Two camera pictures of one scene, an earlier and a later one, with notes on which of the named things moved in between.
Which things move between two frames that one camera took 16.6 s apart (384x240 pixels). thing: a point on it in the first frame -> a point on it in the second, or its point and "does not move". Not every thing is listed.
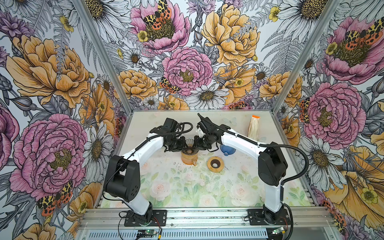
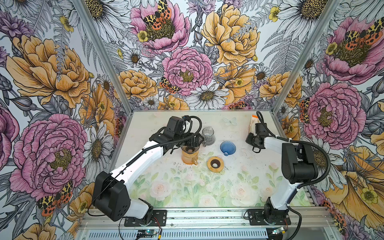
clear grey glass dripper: (190, 150) does not move
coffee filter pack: (253, 131) does not move
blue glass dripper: (227, 150) does not move
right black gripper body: (204, 142) -> (251, 139)
